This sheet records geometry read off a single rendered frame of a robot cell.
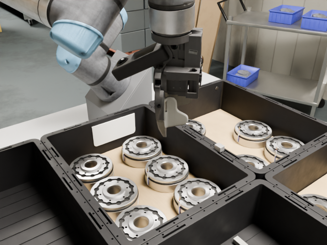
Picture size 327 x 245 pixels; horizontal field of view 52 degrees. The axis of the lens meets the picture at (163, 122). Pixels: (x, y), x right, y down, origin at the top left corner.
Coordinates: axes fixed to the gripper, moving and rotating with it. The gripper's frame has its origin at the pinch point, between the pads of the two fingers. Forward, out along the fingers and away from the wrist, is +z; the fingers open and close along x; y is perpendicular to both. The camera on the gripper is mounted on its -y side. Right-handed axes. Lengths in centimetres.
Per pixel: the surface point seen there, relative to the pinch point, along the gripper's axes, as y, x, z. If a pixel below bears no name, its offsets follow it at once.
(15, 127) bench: -64, 35, 35
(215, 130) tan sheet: 10.7, 24.7, 20.8
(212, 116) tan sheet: 9.7, 33.3, 21.9
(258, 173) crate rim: 19.6, -5.4, 6.7
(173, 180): 2.4, -3.0, 13.6
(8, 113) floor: -164, 152, 121
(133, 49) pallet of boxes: -91, 298, 127
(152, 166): -3.4, 1.2, 14.5
